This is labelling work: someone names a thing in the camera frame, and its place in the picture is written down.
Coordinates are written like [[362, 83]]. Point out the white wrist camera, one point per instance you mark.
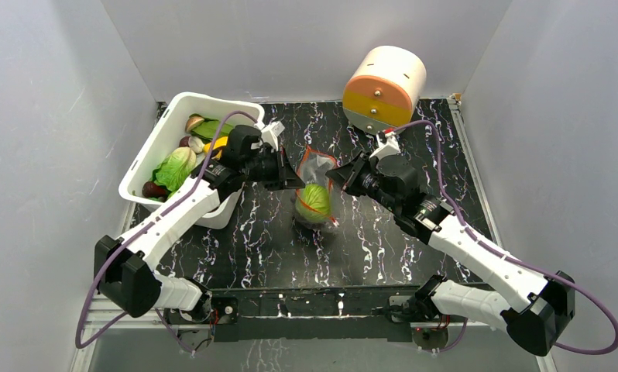
[[270, 133], [387, 144]]

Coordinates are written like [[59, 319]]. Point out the green cabbage ball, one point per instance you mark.
[[313, 203]]

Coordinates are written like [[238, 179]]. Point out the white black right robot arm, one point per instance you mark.
[[530, 308]]

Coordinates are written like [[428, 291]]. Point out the dark purple grape bunch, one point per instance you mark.
[[328, 227]]

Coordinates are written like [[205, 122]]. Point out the dark green leaf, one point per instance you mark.
[[208, 128]]

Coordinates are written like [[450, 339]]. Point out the clear zip top bag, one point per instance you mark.
[[312, 170]]

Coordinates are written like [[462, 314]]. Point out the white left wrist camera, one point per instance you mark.
[[270, 133]]

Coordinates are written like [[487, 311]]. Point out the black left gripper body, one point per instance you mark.
[[265, 170]]

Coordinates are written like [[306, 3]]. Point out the green lettuce leaf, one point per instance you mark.
[[172, 172]]

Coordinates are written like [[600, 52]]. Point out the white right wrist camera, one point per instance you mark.
[[387, 144]]

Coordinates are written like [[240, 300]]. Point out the white plastic bin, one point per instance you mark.
[[168, 132]]

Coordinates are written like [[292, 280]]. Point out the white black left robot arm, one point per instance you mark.
[[124, 268]]

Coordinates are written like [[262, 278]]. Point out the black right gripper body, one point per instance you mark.
[[351, 174]]

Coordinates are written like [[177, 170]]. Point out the yellow lemon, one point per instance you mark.
[[214, 151]]

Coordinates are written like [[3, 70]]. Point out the round pastel drawer cabinet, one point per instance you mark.
[[384, 91]]

